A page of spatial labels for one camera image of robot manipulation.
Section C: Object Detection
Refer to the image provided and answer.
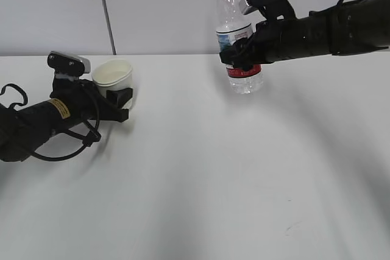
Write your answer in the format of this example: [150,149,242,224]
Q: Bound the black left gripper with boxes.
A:
[50,79,133,122]

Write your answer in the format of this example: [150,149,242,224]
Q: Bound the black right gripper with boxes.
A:
[219,4,297,71]

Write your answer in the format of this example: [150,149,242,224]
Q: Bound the white paper cup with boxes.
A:
[91,59,134,97]

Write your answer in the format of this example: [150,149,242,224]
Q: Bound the clear plastic water bottle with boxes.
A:
[216,0,263,94]

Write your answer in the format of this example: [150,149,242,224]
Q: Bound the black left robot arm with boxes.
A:
[1,79,133,162]

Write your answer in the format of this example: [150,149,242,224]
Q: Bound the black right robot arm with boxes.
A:
[219,0,389,69]

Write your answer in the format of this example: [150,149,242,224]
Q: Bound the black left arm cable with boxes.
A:
[0,82,103,161]

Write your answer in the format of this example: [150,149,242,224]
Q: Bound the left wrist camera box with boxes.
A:
[47,51,91,81]

